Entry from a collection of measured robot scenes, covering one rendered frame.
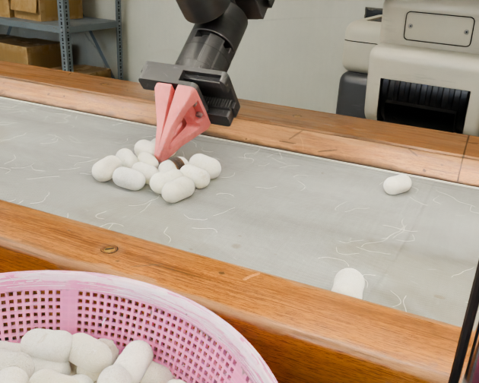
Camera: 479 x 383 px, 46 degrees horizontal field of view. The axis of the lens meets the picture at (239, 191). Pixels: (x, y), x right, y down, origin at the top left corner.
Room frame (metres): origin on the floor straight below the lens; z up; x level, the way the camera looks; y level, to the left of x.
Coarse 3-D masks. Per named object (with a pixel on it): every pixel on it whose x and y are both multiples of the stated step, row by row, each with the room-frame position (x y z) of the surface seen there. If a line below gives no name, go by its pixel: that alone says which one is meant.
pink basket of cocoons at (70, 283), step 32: (0, 288) 0.29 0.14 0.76; (32, 288) 0.29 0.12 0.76; (64, 288) 0.30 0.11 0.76; (96, 288) 0.30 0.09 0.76; (128, 288) 0.29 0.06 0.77; (160, 288) 0.29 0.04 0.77; (0, 320) 0.28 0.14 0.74; (32, 320) 0.29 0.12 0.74; (64, 320) 0.29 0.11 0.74; (96, 320) 0.29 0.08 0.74; (128, 320) 0.29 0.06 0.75; (160, 320) 0.28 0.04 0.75; (192, 320) 0.27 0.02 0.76; (160, 352) 0.27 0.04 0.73; (192, 352) 0.26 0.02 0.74; (224, 352) 0.25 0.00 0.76; (256, 352) 0.23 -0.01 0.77
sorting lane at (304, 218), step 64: (0, 128) 0.67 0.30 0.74; (64, 128) 0.68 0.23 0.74; (128, 128) 0.70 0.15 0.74; (0, 192) 0.48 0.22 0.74; (64, 192) 0.49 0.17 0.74; (128, 192) 0.49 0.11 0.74; (256, 192) 0.51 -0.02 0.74; (320, 192) 0.52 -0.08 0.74; (384, 192) 0.53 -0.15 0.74; (448, 192) 0.54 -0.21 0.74; (256, 256) 0.39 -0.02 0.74; (320, 256) 0.39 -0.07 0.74; (384, 256) 0.40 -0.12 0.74; (448, 256) 0.40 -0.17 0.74; (448, 320) 0.31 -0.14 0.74
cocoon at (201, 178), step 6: (186, 168) 0.52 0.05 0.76; (192, 168) 0.52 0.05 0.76; (198, 168) 0.52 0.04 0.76; (186, 174) 0.51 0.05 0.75; (192, 174) 0.51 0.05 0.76; (198, 174) 0.51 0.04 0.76; (204, 174) 0.51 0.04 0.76; (192, 180) 0.51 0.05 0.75; (198, 180) 0.51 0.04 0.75; (204, 180) 0.51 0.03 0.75; (198, 186) 0.51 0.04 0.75; (204, 186) 0.51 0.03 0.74
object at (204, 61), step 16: (192, 32) 0.66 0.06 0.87; (192, 48) 0.63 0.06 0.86; (208, 48) 0.63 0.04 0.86; (224, 48) 0.65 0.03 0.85; (144, 64) 0.62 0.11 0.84; (160, 64) 0.62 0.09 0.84; (176, 64) 0.62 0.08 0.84; (192, 64) 0.61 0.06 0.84; (208, 64) 0.62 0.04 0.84; (224, 64) 0.63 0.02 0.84; (192, 80) 0.60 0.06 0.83; (208, 80) 0.59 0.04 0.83; (224, 80) 0.58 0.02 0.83; (208, 96) 0.62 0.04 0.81; (224, 96) 0.61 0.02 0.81
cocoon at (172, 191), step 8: (184, 176) 0.49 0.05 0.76; (168, 184) 0.47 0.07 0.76; (176, 184) 0.48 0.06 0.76; (184, 184) 0.48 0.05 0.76; (192, 184) 0.49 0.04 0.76; (168, 192) 0.47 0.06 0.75; (176, 192) 0.47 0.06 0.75; (184, 192) 0.48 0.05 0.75; (192, 192) 0.49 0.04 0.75; (168, 200) 0.47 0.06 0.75; (176, 200) 0.47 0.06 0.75
